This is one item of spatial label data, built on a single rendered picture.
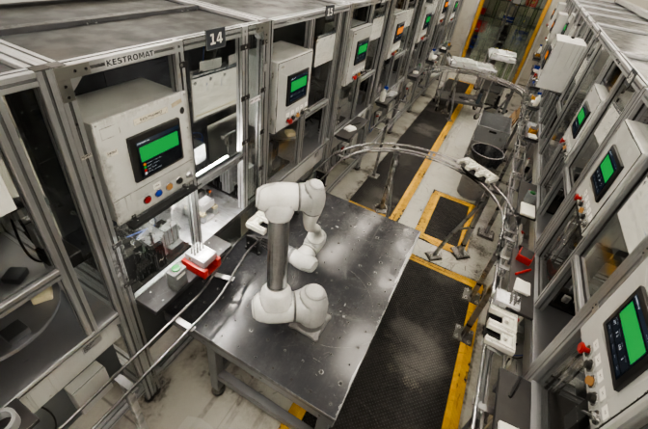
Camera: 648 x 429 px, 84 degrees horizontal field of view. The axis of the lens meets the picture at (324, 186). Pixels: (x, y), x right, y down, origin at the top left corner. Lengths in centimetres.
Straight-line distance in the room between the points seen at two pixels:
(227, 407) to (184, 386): 31
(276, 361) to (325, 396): 29
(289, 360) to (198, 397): 87
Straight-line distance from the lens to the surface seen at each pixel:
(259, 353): 203
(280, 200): 160
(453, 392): 295
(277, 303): 187
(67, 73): 136
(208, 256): 198
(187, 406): 270
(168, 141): 164
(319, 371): 200
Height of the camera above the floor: 245
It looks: 35 degrees down
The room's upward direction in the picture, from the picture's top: 9 degrees clockwise
